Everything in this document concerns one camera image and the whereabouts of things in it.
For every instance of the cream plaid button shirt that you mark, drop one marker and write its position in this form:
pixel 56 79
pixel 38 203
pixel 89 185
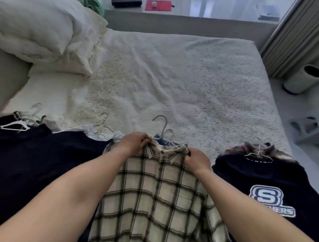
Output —
pixel 154 199

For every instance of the beige pleated curtain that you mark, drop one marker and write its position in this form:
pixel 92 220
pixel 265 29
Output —
pixel 294 37

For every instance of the person's left fingers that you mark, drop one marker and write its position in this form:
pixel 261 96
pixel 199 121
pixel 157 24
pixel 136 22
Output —
pixel 145 139

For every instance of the person's right fingers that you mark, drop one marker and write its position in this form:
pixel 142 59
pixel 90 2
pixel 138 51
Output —
pixel 188 152

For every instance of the white ribbed cylindrical bin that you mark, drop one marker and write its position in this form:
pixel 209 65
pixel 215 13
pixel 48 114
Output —
pixel 302 79

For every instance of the grey floor object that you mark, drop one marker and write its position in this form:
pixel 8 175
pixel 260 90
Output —
pixel 305 126

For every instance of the black flat device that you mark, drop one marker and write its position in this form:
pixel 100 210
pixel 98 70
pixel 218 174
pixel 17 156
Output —
pixel 126 3

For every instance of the cream pillow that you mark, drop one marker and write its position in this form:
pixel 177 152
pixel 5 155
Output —
pixel 96 32

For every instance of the brown tie-dye garment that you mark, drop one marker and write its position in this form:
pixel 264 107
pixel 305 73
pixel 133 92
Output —
pixel 259 149

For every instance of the white textured bedspread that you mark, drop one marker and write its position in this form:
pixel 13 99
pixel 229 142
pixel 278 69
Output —
pixel 179 94

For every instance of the person's left hand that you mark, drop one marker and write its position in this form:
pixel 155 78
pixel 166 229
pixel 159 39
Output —
pixel 132 143

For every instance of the red mat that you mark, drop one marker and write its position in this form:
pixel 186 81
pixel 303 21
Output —
pixel 158 5

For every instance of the plain black garment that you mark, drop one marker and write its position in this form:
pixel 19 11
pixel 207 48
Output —
pixel 37 162

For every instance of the grey upholstered bed frame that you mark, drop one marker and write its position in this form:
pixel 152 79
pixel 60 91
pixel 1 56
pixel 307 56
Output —
pixel 189 26

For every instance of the white light-blue garment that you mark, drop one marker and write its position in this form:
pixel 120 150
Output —
pixel 99 132

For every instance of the person's right forearm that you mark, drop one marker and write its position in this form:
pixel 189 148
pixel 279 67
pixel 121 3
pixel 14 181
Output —
pixel 239 209

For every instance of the blue denim garment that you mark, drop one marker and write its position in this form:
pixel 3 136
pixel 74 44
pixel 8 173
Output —
pixel 162 139

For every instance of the white plastic clothes hanger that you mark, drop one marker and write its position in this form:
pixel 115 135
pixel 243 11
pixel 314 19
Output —
pixel 15 126

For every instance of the white crumpled duvet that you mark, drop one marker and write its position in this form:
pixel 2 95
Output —
pixel 42 32

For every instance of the dark tray on sill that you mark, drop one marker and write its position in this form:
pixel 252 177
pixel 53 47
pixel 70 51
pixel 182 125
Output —
pixel 269 17

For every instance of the person's left forearm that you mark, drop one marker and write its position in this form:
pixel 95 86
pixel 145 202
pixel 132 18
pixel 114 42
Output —
pixel 62 199

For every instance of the grey plastic clothes hanger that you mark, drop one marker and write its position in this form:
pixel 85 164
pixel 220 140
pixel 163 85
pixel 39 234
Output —
pixel 163 128

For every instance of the person's right hand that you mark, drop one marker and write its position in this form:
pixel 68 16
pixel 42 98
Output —
pixel 196 159

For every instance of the green electric fan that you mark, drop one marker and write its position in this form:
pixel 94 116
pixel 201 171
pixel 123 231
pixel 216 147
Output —
pixel 91 5

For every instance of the white hanger in navy shirt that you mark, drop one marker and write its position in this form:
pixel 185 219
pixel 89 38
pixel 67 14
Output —
pixel 258 147

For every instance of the navy t-shirt with white logo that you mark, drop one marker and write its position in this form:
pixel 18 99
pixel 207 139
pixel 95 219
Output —
pixel 269 189

